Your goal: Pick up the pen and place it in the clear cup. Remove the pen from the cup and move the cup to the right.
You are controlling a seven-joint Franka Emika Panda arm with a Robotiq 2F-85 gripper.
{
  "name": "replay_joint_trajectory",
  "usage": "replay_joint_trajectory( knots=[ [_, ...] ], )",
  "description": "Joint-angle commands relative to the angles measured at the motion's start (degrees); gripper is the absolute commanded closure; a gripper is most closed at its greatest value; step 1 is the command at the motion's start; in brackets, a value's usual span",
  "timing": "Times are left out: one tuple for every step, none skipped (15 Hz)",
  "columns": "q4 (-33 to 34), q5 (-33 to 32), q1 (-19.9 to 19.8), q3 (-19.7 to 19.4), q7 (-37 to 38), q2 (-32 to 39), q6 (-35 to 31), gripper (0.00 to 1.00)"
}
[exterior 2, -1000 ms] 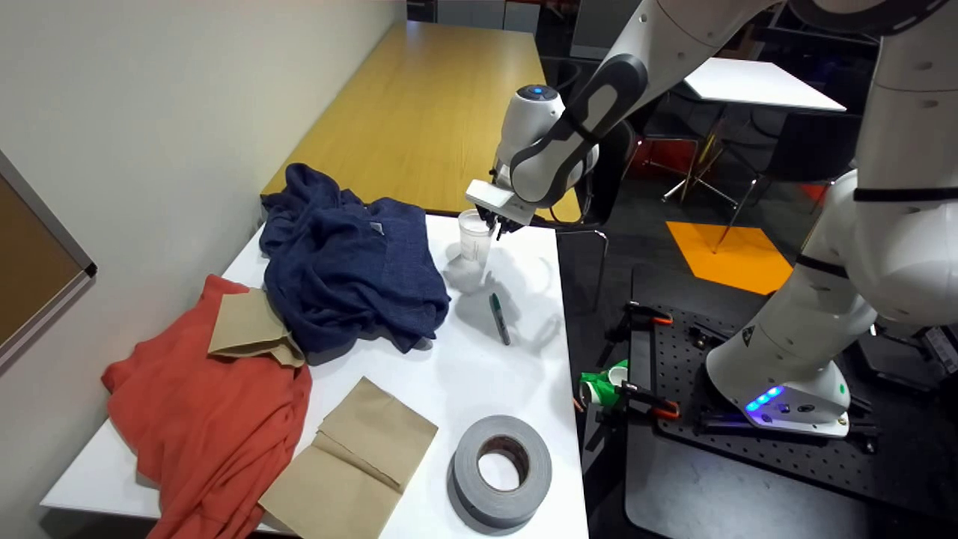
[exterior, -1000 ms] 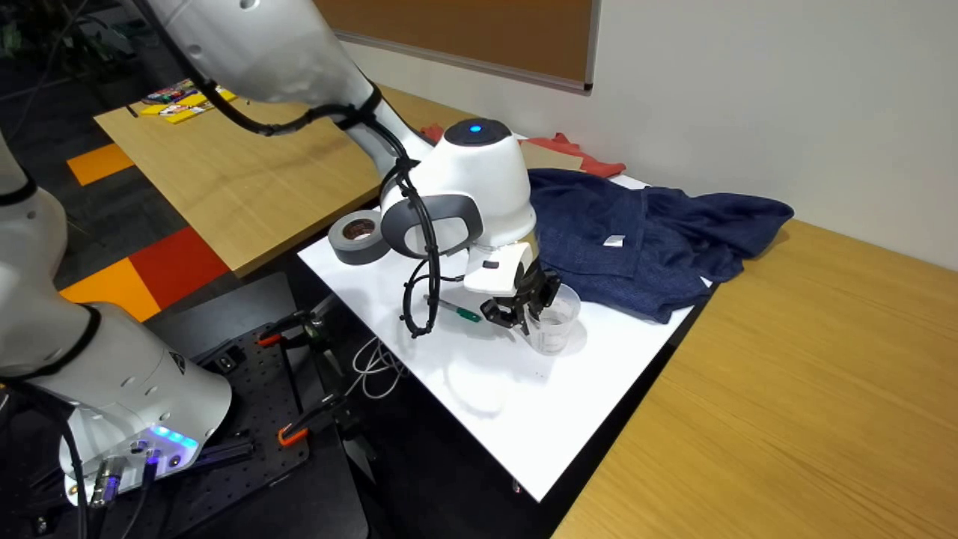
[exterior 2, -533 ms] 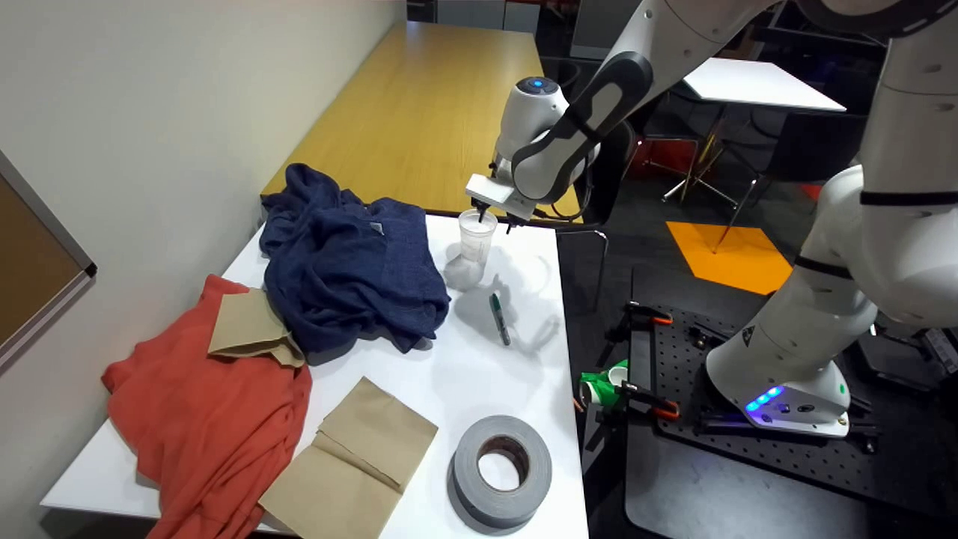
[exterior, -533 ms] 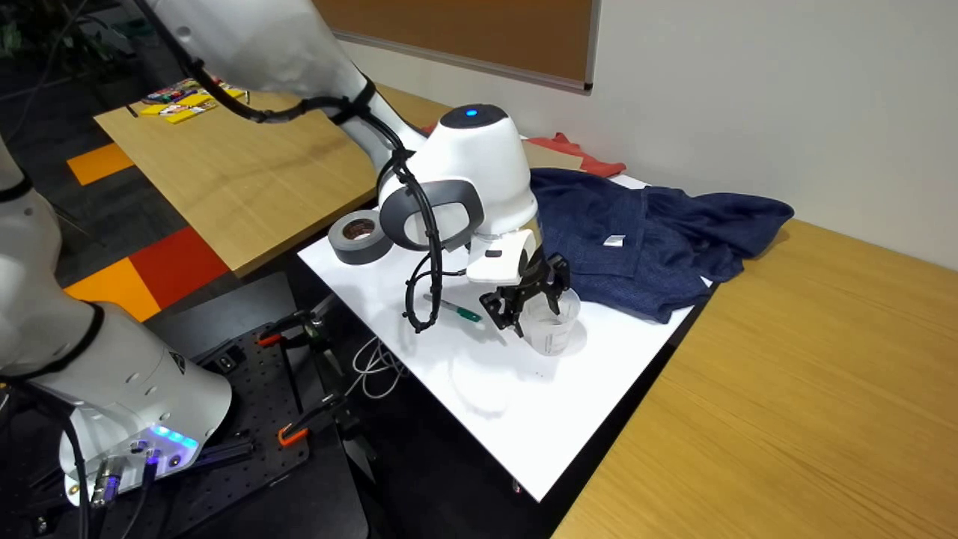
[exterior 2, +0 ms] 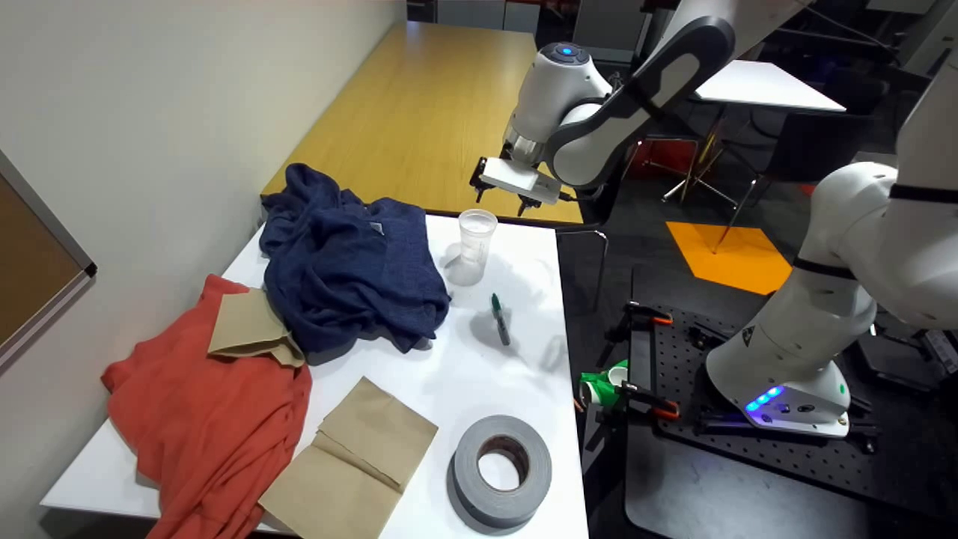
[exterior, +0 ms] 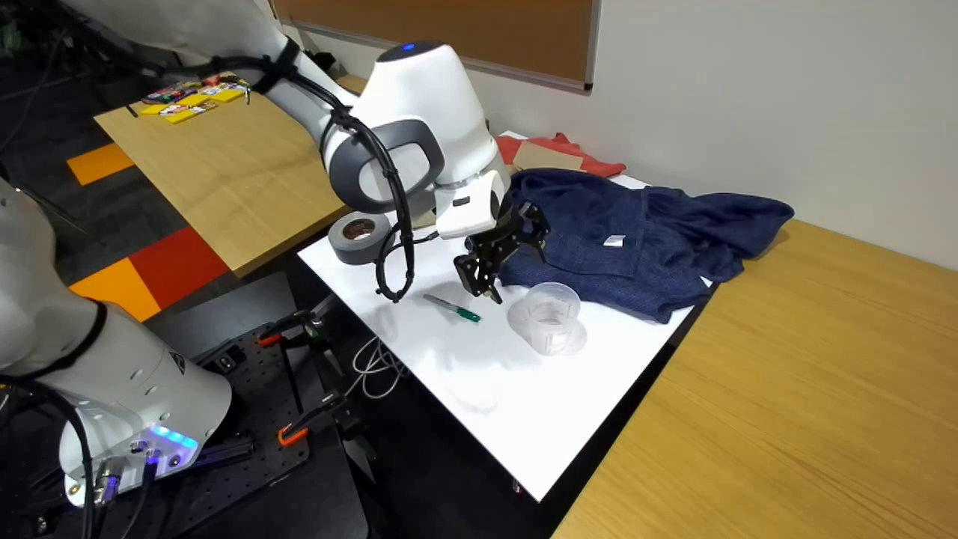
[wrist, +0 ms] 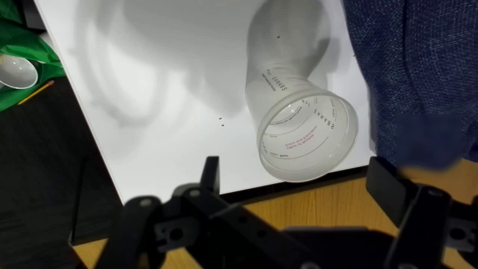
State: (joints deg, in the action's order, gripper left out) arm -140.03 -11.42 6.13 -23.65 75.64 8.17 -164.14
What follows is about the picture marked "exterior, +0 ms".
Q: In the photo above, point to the grey duct tape roll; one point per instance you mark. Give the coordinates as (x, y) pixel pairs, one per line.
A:
(354, 242)

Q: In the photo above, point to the white table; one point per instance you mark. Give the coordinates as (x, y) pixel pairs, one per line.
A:
(529, 400)

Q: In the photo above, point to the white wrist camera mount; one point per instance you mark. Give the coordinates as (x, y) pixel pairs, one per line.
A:
(469, 207)

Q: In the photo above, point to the small brown paper bag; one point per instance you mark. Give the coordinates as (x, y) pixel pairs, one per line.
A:
(550, 158)

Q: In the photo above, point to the yellow packets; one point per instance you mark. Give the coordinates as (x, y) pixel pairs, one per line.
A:
(197, 101)

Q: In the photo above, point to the clear plastic cup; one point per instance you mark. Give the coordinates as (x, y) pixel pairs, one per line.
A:
(550, 318)

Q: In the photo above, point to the grey pen with green cap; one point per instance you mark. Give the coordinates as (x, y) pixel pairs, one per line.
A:
(451, 306)

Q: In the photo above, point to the yellow wooden table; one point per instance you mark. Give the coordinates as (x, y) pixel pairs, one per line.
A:
(797, 400)

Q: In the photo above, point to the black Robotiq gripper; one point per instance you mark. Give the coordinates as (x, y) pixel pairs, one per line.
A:
(514, 239)

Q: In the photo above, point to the light wooden desk board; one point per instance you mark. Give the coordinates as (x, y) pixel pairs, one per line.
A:
(221, 180)

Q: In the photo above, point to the orange-red cloth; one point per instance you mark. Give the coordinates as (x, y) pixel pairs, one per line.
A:
(599, 161)

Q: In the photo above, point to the navy blue cloth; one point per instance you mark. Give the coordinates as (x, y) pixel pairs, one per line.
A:
(640, 242)

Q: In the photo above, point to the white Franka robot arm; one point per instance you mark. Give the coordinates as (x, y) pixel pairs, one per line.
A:
(429, 101)

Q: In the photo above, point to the framed cork board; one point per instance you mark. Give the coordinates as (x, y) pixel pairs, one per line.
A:
(520, 34)

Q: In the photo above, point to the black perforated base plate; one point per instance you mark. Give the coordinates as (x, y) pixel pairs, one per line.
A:
(249, 469)

